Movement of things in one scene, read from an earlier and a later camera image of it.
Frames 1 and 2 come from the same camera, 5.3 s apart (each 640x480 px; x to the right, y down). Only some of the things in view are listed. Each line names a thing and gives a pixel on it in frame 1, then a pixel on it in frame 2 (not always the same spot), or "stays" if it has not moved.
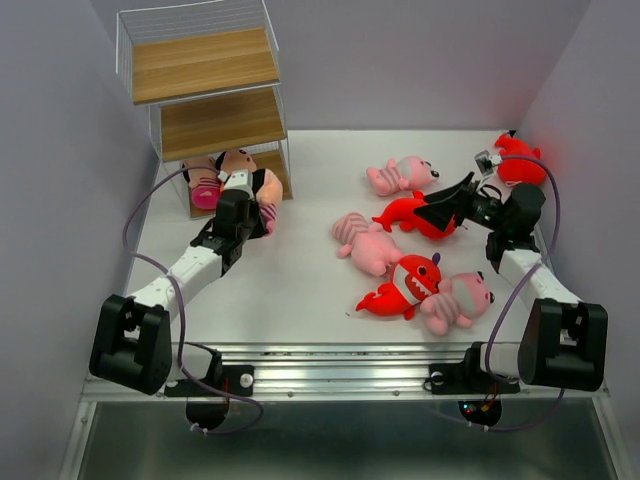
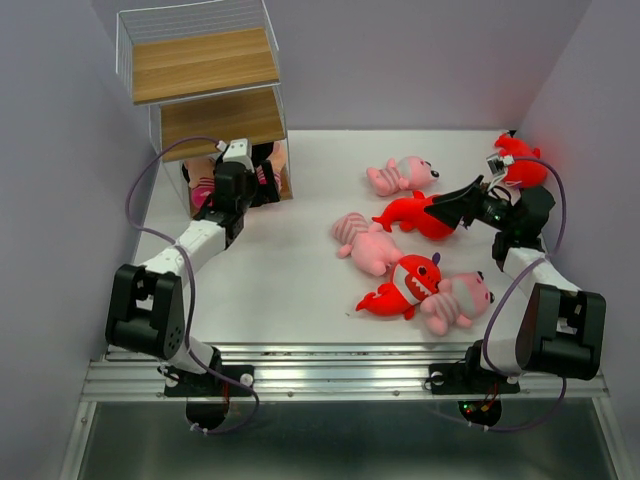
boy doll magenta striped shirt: (267, 197) -> (277, 159)
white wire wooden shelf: (211, 77) stays
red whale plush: (402, 212) stays
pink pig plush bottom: (459, 299) stays
